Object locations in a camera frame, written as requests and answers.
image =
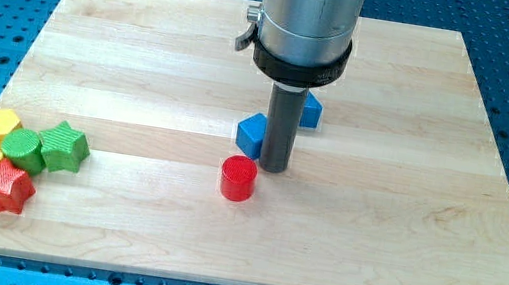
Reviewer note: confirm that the black clamp ring with lever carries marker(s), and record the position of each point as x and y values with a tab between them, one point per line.
294	60

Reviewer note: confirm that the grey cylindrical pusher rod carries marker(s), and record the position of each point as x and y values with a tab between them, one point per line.
285	111

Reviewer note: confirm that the red cylinder block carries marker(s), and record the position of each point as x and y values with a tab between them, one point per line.
238	178

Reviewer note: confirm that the green star block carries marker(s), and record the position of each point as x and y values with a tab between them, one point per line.
63	148

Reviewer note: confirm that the red star block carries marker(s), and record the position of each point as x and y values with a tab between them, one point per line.
16	187

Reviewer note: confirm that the blue triangle block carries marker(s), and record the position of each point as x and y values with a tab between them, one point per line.
311	112

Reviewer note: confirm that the blue cube block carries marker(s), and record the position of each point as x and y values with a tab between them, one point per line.
250	133

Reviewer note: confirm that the light wooden board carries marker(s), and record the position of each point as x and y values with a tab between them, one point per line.
402	183

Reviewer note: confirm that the green cylinder block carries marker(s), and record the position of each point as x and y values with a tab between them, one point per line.
23	148

